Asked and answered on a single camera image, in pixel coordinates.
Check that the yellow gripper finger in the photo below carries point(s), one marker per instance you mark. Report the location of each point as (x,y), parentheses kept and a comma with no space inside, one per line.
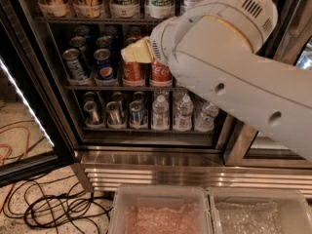
(139,51)

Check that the middle diet pepsi can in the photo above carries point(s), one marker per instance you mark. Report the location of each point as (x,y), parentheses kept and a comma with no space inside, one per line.
(80,43)

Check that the top wire shelf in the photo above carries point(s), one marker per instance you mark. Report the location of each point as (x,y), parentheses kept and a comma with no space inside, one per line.
(99,21)

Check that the water bottle left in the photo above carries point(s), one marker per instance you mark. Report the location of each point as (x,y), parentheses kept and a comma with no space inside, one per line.
(160,114)

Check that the open fridge glass door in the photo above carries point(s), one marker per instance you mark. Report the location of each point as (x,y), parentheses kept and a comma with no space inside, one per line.
(26,120)

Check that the steel fridge base grille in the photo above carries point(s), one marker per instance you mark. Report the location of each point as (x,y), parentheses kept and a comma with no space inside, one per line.
(106,170)

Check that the wire shelf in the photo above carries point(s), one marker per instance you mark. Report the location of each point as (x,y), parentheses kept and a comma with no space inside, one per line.
(99,21)
(99,88)

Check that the middle orange soda can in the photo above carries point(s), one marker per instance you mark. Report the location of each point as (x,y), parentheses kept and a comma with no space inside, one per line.
(130,40)

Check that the water bottle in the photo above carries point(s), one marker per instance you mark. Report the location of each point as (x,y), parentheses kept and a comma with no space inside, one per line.
(183,111)
(205,120)
(160,114)

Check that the blue pepsi can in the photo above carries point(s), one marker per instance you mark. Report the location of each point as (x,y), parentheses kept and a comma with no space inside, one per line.
(104,42)
(106,71)

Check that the water bottle middle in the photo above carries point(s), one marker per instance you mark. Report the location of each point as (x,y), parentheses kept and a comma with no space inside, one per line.
(183,111)

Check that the front blue pepsi can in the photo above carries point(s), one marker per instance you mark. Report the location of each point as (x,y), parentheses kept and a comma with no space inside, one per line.
(106,71)

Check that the clear bin pink wrap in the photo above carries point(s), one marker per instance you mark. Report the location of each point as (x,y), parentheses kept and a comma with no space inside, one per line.
(160,209)

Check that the orange soda can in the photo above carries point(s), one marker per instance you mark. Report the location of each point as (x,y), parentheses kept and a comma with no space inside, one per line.
(130,40)
(133,74)

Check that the front coca-cola can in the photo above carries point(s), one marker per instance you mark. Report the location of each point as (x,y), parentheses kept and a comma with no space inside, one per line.
(160,75)

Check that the front diet pepsi can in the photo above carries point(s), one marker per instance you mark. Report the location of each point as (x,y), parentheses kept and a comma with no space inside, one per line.
(77,74)

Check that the middle blue pepsi can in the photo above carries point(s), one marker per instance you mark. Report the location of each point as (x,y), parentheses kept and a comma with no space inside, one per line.
(104,42)

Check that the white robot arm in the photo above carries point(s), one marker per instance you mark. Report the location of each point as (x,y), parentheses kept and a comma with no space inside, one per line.
(211,50)

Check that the front orange soda can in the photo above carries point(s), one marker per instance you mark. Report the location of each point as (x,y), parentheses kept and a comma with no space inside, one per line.
(133,74)

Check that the front silver can middle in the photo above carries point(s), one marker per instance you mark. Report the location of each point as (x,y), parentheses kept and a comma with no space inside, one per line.
(116,118)

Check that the diet pepsi can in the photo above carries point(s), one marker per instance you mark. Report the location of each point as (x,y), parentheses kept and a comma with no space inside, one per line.
(77,74)
(80,43)

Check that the water bottle right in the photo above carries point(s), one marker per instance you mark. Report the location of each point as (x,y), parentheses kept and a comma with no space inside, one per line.
(205,120)

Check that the front silver can left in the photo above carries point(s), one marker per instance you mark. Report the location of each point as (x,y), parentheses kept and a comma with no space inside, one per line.
(93,115)

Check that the front blue silver can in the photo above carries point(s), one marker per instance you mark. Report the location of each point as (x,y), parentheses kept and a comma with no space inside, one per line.
(137,115)

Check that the middle wire shelf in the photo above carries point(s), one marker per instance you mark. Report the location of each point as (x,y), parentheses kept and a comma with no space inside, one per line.
(99,88)

